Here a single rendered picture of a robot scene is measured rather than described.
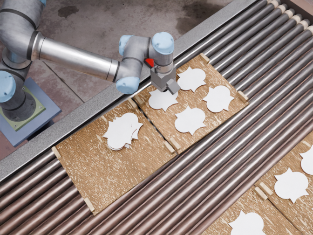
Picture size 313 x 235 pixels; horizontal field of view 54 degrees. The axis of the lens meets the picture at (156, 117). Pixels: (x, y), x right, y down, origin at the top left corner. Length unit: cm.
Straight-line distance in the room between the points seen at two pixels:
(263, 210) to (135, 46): 79
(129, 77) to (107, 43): 187
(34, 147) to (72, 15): 195
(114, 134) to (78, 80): 144
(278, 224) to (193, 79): 71
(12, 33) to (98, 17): 211
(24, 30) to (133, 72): 36
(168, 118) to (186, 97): 13
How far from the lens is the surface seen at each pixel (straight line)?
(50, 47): 104
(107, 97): 148
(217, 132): 139
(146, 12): 309
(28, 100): 154
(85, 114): 146
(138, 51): 109
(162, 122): 137
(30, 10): 110
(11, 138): 157
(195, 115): 138
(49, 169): 140
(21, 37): 104
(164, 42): 108
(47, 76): 281
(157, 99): 141
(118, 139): 130
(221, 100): 143
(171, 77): 126
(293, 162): 140
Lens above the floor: 217
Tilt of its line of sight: 63 degrees down
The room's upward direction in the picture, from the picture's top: 3 degrees counter-clockwise
